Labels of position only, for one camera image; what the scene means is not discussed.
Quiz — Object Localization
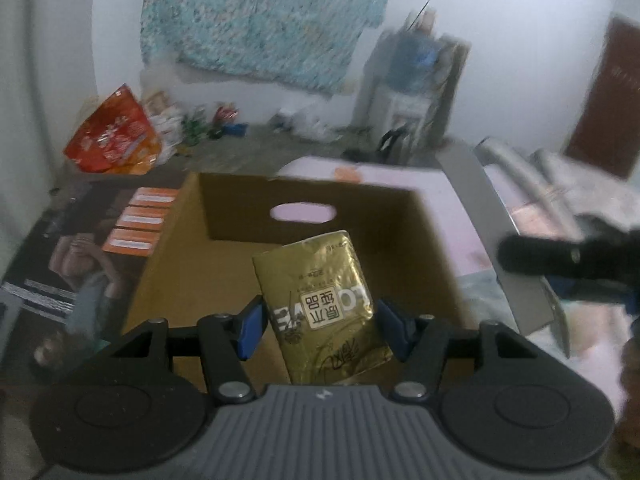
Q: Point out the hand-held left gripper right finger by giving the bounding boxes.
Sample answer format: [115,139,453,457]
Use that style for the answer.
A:
[375,299,536,403]

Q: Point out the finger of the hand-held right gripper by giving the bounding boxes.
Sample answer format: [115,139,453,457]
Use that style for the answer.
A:
[497,232,583,277]

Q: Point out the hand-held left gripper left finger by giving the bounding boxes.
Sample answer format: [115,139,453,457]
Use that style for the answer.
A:
[111,294,268,405]

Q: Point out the gold tissue packet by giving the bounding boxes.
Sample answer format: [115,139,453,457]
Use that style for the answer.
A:
[251,230,396,386]

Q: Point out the brown cardboard box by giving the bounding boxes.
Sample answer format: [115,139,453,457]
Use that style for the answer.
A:
[121,172,473,393]

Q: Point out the white striped blanket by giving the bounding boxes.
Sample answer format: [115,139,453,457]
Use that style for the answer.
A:
[437,144,571,358]

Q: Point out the grey quilt with yellow print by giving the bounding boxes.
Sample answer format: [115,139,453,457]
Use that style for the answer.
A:
[474,136,640,241]

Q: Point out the brown door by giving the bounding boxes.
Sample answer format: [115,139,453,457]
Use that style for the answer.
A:
[564,17,640,181]

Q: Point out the black kettle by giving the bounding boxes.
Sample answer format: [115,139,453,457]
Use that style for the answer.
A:
[375,130,411,163]

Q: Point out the green bottles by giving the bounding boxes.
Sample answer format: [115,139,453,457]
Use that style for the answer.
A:
[181,109,207,145]

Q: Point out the white plastic bags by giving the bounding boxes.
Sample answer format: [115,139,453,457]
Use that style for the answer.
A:
[272,104,332,141]

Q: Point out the pale printed bags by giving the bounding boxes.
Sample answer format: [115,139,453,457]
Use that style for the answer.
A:
[142,91,185,147]

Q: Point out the blue water bottle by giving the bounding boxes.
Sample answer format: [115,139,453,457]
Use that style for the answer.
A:
[390,27,443,103]

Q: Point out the red snack bag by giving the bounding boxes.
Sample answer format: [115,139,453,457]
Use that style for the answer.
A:
[64,84,166,176]

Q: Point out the blue patterned wall cloth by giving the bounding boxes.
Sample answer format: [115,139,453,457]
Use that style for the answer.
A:
[140,0,396,96]

